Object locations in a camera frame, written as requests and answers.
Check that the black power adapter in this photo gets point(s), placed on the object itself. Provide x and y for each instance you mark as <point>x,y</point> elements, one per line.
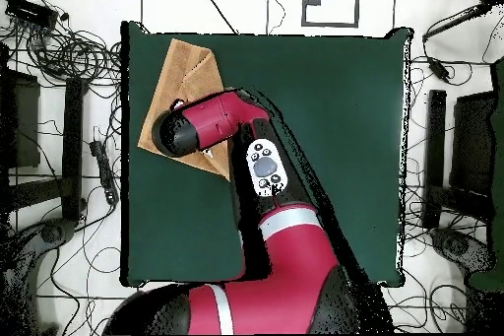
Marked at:
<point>439,69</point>

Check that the black power strip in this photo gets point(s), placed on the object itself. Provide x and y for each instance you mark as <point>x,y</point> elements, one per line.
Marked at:
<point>104,174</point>

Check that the grey tripod base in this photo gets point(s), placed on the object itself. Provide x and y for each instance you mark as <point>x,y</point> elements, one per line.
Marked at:
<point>55,231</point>
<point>456,245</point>

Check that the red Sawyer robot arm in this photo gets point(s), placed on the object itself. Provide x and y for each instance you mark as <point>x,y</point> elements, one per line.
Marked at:
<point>291,265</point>

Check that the dark green table cloth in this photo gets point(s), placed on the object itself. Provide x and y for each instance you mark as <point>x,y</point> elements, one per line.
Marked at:
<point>334,115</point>

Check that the dark grey box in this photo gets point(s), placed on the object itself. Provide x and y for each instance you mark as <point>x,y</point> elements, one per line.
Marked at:
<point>472,143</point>
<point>25,123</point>

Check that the black metal stand frame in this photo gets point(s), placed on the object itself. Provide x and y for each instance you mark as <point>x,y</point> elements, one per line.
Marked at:
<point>73,147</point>
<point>435,154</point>

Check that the tan terry towel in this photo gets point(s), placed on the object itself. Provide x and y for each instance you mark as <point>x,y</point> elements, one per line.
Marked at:
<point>185,72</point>

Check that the flat black electronics box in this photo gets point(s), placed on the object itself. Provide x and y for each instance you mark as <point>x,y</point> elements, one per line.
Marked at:
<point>31,12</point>

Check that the green fabric drape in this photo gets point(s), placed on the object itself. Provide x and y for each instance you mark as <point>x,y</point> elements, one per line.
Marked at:
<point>498,154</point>

